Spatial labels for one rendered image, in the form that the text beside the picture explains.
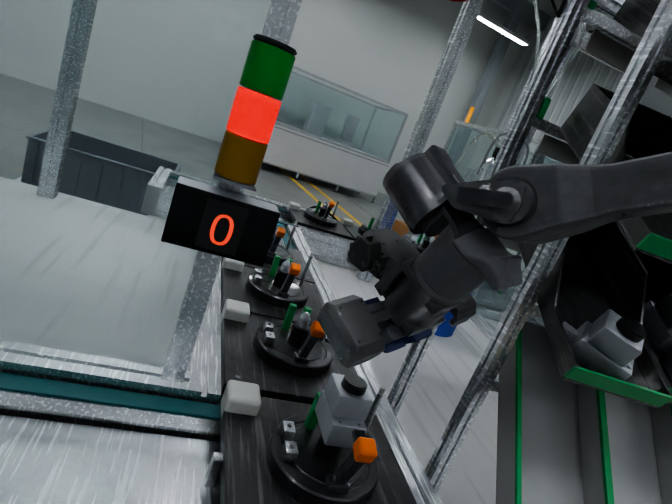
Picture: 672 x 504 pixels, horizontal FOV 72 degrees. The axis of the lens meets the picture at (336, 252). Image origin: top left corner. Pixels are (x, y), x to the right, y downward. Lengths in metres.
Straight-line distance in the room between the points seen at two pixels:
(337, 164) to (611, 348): 9.23
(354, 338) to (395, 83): 11.98
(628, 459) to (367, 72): 11.47
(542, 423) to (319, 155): 8.98
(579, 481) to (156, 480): 0.53
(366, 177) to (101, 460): 9.58
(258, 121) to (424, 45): 12.18
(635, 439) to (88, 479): 0.73
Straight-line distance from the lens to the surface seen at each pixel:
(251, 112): 0.53
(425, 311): 0.44
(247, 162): 0.54
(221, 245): 0.56
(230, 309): 0.86
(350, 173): 9.86
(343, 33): 11.73
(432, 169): 0.44
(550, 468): 0.72
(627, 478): 0.83
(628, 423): 0.86
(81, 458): 0.64
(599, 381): 0.61
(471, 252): 0.39
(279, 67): 0.53
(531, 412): 0.72
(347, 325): 0.42
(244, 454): 0.60
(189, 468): 0.65
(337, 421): 0.56
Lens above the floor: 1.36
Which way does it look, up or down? 15 degrees down
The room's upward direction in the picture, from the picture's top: 21 degrees clockwise
